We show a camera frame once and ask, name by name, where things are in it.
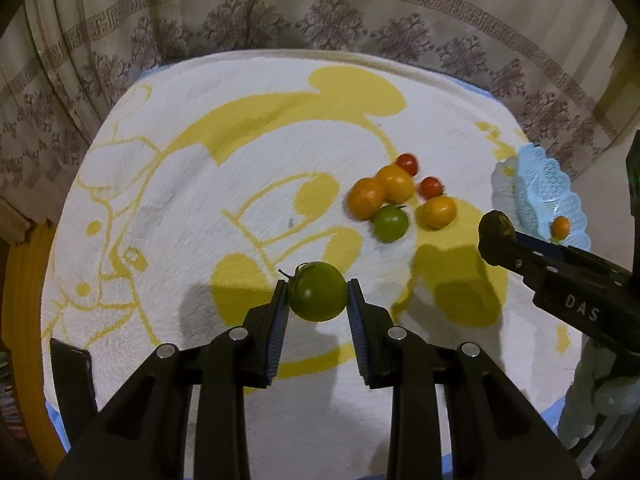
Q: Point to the light blue plastic basket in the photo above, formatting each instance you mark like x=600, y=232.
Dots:
x=545, y=180

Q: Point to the yellow corrugated board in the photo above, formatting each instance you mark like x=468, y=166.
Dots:
x=30, y=310

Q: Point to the red cherry tomato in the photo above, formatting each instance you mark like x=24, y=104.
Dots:
x=431, y=186
x=407, y=162

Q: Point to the white yellow printed towel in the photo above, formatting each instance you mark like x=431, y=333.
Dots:
x=200, y=110

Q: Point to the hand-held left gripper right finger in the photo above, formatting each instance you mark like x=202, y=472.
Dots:
x=359, y=332

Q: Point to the beige patterned curtain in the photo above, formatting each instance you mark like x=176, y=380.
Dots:
x=300, y=5

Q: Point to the green tomato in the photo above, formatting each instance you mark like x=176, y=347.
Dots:
x=316, y=291
x=390, y=222

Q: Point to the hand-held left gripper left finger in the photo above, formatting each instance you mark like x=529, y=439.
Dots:
x=277, y=332

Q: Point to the black flat panel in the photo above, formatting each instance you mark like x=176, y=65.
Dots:
x=72, y=380

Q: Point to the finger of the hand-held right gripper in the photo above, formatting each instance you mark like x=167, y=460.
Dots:
x=550, y=246
x=500, y=245

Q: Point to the row of colourful books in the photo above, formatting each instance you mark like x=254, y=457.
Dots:
x=10, y=400

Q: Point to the pale green plastic stand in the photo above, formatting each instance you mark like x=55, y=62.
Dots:
x=600, y=400

